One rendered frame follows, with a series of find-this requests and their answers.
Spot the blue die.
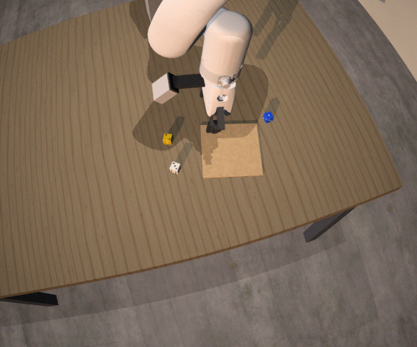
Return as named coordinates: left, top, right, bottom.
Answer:
left=263, top=112, right=274, bottom=123

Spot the tan textured mat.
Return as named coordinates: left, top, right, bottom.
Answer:
left=200, top=124, right=263, bottom=179

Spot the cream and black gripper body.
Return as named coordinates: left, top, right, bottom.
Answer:
left=200, top=71, right=237, bottom=116

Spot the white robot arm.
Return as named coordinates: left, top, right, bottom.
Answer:
left=147, top=0, right=253, bottom=104

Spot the yellow die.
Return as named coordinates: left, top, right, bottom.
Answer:
left=163, top=133, right=173, bottom=145

